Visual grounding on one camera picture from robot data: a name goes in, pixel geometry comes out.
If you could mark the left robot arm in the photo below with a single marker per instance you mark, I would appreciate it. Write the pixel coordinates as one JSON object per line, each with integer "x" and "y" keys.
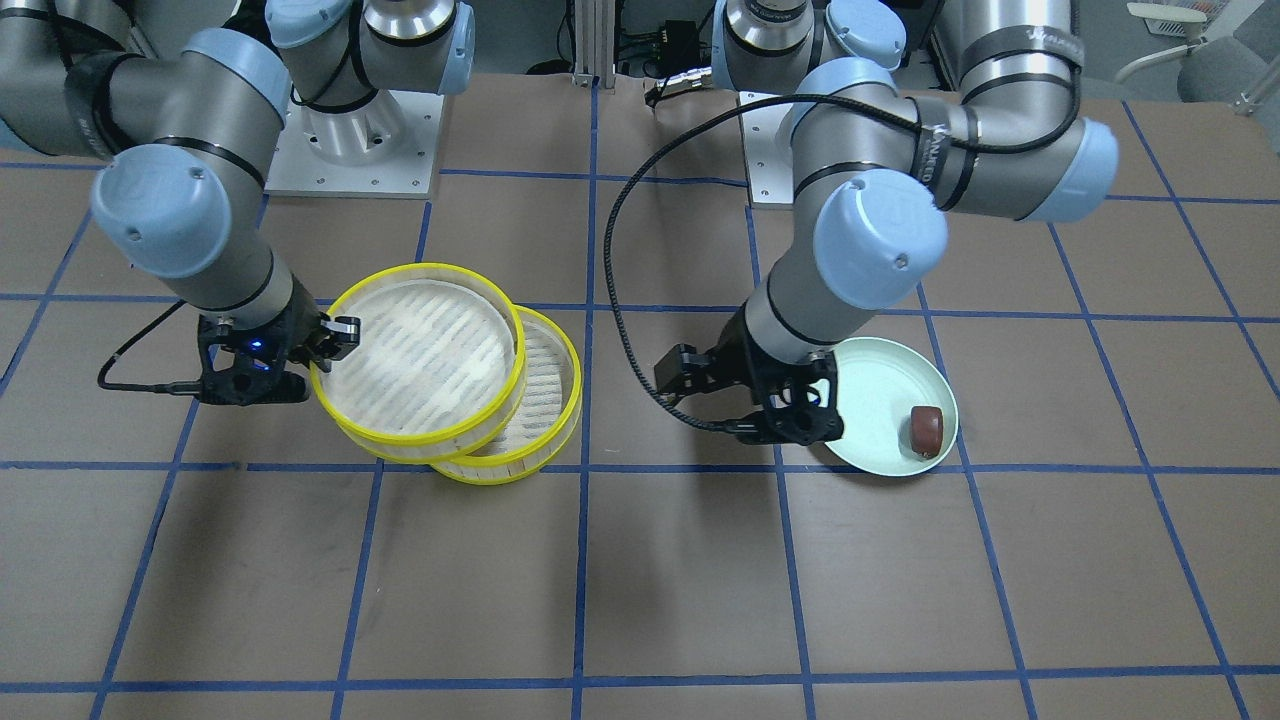
{"x": 874, "y": 171}

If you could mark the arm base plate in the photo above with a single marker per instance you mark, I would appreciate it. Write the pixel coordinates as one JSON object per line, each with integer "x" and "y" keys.
{"x": 768, "y": 157}
{"x": 388, "y": 149}

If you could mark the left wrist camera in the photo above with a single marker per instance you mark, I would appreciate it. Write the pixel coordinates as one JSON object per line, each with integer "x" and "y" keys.
{"x": 682, "y": 372}

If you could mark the light green round plate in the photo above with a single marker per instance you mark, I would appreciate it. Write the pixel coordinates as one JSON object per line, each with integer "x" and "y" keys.
{"x": 878, "y": 383}

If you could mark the yellow bamboo steamer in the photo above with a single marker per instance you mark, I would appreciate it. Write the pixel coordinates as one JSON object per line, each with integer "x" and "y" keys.
{"x": 440, "y": 368}
{"x": 544, "y": 420}

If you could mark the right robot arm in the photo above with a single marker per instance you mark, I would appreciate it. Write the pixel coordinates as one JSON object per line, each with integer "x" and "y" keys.
{"x": 188, "y": 143}

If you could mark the brown bun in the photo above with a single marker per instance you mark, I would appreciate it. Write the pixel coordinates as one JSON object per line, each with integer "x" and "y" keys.
{"x": 926, "y": 430}

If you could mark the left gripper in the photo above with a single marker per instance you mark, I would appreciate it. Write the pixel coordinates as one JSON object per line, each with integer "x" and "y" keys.
{"x": 738, "y": 352}

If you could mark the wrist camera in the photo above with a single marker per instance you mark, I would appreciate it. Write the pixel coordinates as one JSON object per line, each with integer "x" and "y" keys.
{"x": 247, "y": 385}
{"x": 682, "y": 372}

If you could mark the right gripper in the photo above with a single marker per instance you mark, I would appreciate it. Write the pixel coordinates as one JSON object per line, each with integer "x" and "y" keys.
{"x": 296, "y": 332}

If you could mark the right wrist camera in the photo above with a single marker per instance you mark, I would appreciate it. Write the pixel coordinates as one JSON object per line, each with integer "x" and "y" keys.
{"x": 247, "y": 385}

